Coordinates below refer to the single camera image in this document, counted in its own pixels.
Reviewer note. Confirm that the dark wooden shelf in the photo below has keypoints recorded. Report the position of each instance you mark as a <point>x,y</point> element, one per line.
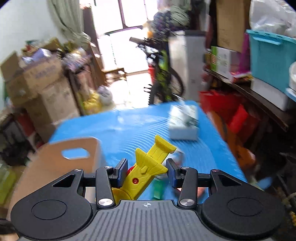
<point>282,118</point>

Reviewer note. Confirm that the blue silicone baking mat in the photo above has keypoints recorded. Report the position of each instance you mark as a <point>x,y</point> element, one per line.
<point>122,131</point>

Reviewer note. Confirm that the wooden chair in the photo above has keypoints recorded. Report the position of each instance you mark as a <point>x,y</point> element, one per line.
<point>104,74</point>

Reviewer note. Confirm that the beige plastic storage bin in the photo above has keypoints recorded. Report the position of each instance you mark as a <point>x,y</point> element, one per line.
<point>49,164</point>

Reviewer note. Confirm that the white cabinet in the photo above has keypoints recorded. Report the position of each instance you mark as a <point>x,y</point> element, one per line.
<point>186,50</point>

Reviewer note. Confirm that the red bag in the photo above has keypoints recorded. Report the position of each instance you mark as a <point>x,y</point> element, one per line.
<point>229,106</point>

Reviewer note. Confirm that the yellow oil jug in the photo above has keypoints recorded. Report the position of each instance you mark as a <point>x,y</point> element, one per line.
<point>93,104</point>

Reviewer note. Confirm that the tissue box with tissue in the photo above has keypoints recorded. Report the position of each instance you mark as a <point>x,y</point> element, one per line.
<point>183,122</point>

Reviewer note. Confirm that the teal plastic storage crate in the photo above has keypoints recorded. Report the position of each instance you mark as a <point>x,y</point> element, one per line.
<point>271,56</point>

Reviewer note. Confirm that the black and green bicycle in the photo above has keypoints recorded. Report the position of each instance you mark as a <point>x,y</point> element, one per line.
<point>166,85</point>

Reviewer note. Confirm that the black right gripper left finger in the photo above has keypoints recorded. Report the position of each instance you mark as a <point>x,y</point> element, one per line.
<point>106,178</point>

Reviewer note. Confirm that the stacked cardboard boxes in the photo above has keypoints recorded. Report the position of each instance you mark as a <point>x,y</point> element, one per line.
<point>42,89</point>

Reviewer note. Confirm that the yellow toy device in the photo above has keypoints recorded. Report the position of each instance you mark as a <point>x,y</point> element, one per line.
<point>148,165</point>

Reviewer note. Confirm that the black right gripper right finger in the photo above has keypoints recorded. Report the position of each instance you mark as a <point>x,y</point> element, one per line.
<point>186,179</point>

